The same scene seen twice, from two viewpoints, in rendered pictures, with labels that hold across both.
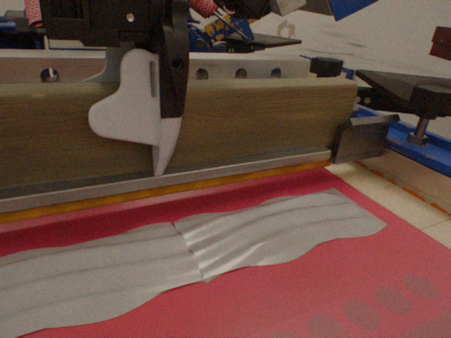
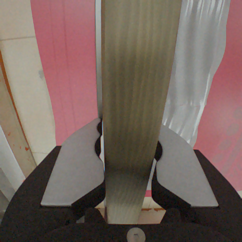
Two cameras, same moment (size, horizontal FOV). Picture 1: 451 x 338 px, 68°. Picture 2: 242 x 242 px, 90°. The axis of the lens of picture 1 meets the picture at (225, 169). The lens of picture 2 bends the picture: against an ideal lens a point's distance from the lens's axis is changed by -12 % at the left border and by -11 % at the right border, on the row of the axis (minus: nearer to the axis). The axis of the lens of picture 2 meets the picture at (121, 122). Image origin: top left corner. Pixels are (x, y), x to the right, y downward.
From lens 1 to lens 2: 29 cm
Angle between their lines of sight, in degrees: 81
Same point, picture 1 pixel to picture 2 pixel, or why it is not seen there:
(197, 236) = (181, 96)
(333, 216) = not seen: outside the picture
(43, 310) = not seen: hidden behind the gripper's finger
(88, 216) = not seen: hidden behind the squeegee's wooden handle
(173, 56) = (234, 215)
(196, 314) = (215, 115)
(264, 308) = (233, 89)
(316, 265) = (235, 39)
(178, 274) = (196, 115)
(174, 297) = (203, 120)
